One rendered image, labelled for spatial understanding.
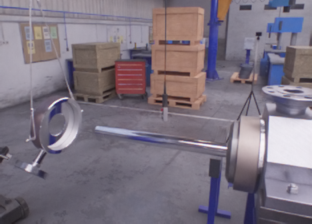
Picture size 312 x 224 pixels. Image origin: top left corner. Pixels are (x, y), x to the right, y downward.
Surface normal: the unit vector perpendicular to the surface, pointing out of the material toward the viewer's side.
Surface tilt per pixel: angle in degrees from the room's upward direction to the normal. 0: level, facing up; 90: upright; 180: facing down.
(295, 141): 45
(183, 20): 90
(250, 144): 52
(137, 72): 90
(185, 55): 90
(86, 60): 90
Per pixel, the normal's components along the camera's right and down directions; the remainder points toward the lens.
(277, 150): -0.23, -0.47
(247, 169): -0.33, 0.18
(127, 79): -0.02, 0.30
